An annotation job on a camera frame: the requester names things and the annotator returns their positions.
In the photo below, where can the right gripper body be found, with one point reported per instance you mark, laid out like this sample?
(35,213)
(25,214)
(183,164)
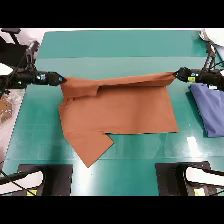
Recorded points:
(184,74)

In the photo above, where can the orange T-shirt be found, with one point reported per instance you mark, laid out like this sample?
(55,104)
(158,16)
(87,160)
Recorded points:
(123,110)

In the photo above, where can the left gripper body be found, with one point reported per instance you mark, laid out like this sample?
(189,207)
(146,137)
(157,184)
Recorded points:
(54,78)

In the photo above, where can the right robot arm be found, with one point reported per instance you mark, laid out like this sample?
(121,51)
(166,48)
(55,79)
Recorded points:
(210,78)

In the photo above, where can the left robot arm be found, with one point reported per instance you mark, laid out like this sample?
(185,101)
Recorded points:
(20,78)

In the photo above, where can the white garment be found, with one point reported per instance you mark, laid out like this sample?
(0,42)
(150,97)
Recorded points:
(213,35)

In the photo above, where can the purple garment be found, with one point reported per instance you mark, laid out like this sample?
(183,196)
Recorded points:
(211,108)

